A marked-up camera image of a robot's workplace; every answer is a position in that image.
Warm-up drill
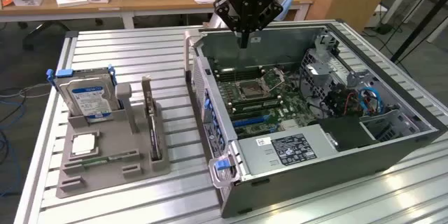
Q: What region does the white floor cable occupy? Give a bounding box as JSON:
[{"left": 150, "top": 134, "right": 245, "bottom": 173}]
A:
[{"left": 0, "top": 82, "right": 53, "bottom": 99}]

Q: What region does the grey power supply unit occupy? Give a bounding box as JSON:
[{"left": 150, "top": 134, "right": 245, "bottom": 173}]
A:
[{"left": 237, "top": 125, "right": 338, "bottom": 176}]

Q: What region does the silver CPU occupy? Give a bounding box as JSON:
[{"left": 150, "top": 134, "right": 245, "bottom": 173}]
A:
[{"left": 70, "top": 134, "right": 98, "bottom": 155}]

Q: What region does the green RAM stick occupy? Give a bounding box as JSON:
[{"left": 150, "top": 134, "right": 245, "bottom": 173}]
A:
[{"left": 80, "top": 152, "right": 136, "bottom": 167}]

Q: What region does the black RAM slot bank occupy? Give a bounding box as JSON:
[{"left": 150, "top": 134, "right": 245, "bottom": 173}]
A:
[
  {"left": 226, "top": 94, "right": 284, "bottom": 116},
  {"left": 213, "top": 66, "right": 262, "bottom": 83}
]

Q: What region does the blue case latch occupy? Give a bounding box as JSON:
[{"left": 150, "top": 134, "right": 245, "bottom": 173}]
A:
[{"left": 213, "top": 158, "right": 234, "bottom": 174}]

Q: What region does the graphics card with metal bracket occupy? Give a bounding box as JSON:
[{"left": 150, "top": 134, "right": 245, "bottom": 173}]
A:
[{"left": 141, "top": 76, "right": 165, "bottom": 162}]

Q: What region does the grey parts rack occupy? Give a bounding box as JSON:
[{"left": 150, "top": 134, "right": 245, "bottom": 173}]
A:
[{"left": 54, "top": 82, "right": 172, "bottom": 199}]

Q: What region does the green motherboard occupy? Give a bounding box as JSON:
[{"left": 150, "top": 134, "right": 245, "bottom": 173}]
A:
[{"left": 208, "top": 56, "right": 322, "bottom": 141}]

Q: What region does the silver chipset heatsink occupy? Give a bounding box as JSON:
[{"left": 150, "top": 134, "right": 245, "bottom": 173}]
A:
[{"left": 278, "top": 120, "right": 298, "bottom": 131}]

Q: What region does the blue floor cable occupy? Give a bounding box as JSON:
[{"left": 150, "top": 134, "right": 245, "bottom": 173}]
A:
[{"left": 0, "top": 102, "right": 26, "bottom": 198}]

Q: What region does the grey disk bay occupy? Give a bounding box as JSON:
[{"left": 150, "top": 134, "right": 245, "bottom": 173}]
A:
[{"left": 358, "top": 110, "right": 421, "bottom": 143}]

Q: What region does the open black PC case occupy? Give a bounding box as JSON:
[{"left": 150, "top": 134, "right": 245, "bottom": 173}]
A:
[{"left": 184, "top": 23, "right": 448, "bottom": 219}]

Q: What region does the black stand pole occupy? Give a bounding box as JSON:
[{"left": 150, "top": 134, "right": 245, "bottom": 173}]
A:
[{"left": 389, "top": 0, "right": 448, "bottom": 63}]

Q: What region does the hard disk with blue carrier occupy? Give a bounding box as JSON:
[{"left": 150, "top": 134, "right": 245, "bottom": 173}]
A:
[{"left": 45, "top": 63, "right": 122, "bottom": 125}]

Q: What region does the metal socket cover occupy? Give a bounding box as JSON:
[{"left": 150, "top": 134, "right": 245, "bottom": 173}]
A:
[{"left": 260, "top": 68, "right": 286, "bottom": 91}]

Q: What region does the CPU socket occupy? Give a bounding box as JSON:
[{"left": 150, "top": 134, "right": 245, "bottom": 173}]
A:
[{"left": 236, "top": 79, "right": 272, "bottom": 101}]

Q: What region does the black office chair base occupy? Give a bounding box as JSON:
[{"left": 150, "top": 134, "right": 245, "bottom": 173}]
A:
[{"left": 21, "top": 20, "right": 70, "bottom": 50}]

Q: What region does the grey metal drive cage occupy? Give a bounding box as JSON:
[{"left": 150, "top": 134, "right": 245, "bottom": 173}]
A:
[{"left": 298, "top": 48, "right": 353, "bottom": 104}]

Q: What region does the blue wire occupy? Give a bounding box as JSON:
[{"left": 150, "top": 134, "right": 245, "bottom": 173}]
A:
[{"left": 356, "top": 86, "right": 385, "bottom": 116}]

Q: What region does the blue expansion slot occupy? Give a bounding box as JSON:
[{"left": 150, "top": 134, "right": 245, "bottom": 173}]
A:
[{"left": 232, "top": 115, "right": 272, "bottom": 128}]

